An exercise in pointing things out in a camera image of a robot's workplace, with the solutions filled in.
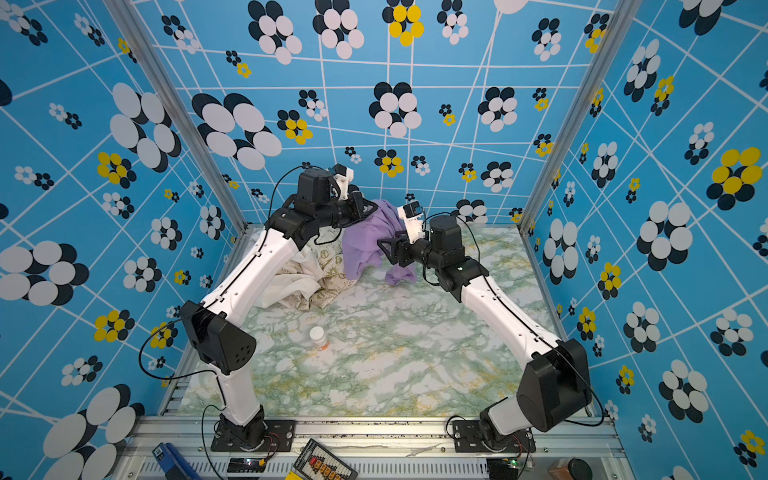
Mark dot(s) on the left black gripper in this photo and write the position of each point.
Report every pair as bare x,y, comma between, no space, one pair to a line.
357,214

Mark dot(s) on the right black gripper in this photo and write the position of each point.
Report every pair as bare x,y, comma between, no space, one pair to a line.
403,247

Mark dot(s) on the purple cloth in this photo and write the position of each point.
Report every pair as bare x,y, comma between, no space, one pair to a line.
359,242

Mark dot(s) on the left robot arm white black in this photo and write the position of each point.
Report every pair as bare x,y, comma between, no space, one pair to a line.
324,198

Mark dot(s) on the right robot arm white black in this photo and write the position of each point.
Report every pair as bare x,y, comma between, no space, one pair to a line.
555,381

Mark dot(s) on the green printed cream cloth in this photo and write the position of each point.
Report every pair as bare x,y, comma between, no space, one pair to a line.
325,265

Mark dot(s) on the plain white cloth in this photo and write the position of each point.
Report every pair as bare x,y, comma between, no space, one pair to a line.
295,283

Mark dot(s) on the small white capped bottle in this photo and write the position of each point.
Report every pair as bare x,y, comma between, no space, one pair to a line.
319,337

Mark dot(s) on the right circuit board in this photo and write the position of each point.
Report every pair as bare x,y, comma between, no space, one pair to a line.
501,469

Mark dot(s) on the circuit board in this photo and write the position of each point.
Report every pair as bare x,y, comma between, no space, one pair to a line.
501,469
246,465

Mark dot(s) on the left circuit board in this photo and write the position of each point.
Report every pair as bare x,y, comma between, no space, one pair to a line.
246,465

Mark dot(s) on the brown jar black lid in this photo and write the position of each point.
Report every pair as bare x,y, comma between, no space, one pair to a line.
571,469

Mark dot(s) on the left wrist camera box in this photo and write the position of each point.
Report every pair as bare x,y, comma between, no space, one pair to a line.
342,176

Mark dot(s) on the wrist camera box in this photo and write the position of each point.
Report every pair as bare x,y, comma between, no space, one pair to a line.
342,176
412,214

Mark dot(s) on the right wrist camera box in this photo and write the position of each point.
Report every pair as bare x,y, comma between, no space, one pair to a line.
412,214

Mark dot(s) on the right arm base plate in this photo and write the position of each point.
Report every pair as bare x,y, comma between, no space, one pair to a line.
471,436

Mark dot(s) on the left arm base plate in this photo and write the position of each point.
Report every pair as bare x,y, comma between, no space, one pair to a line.
258,436

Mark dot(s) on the left corner aluminium post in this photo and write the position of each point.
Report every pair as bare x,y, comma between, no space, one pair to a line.
127,20

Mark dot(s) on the corner aluminium post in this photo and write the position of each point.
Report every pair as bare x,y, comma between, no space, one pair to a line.
127,20
620,22

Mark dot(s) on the blue handled tool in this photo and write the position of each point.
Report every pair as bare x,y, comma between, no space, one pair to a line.
173,464

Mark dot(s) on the right corner aluminium post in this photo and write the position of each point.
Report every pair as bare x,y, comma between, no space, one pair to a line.
620,22

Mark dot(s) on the aluminium front frame rail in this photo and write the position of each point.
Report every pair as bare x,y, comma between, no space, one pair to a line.
376,447

